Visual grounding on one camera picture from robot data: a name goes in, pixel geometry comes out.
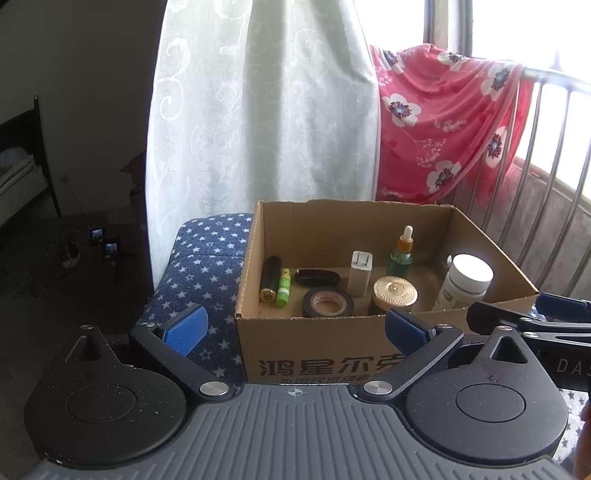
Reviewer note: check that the open background cardboard box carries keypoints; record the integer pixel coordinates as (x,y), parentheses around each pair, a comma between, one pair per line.
(136,166)

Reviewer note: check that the window frame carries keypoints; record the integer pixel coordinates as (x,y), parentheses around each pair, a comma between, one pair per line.
(436,27)

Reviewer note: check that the white charger plug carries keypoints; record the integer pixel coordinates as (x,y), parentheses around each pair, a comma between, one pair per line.
(360,277)

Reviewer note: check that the green dropper bottle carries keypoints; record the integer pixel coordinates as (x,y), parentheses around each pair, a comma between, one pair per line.
(399,263)

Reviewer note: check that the green glue stick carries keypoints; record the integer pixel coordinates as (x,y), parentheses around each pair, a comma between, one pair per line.
(284,288)

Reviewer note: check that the white patterned curtain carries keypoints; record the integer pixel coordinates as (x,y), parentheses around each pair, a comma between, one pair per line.
(254,115)

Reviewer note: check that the blue star-print blanket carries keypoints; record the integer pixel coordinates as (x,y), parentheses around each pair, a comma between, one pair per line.
(203,277)

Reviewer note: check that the red floral cloth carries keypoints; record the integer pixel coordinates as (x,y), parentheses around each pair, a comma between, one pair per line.
(429,138)

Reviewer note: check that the person's right forearm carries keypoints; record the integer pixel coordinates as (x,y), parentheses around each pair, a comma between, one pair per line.
(585,443)

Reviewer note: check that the white bed mattress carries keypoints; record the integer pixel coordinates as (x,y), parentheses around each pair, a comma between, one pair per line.
(18,184)

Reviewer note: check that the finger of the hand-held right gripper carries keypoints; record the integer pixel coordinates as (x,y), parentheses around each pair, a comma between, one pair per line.
(494,316)
(563,305)

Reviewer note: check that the black jar with gold lid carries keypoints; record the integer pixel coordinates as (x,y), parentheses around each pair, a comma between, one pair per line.
(395,288)

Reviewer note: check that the black car key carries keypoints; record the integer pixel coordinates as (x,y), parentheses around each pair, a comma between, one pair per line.
(318,277)

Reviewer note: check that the black tape roll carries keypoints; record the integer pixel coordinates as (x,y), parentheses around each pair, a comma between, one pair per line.
(309,304)

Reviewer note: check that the white pill bottle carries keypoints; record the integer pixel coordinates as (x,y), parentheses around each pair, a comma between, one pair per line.
(466,277)

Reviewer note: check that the black bed frame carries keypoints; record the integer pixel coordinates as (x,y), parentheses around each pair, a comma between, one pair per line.
(47,152)

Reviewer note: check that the metal railing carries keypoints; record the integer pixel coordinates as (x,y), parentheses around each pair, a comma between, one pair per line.
(554,76)

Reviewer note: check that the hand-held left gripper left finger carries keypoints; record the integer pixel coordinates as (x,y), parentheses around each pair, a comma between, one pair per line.
(184,330)

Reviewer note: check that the black cylindrical tube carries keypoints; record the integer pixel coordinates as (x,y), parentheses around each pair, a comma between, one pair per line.
(271,277)

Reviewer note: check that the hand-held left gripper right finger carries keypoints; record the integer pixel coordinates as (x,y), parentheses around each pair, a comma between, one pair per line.
(406,330)

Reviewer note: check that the brown cardboard box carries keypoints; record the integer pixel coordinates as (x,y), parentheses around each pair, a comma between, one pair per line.
(286,332)

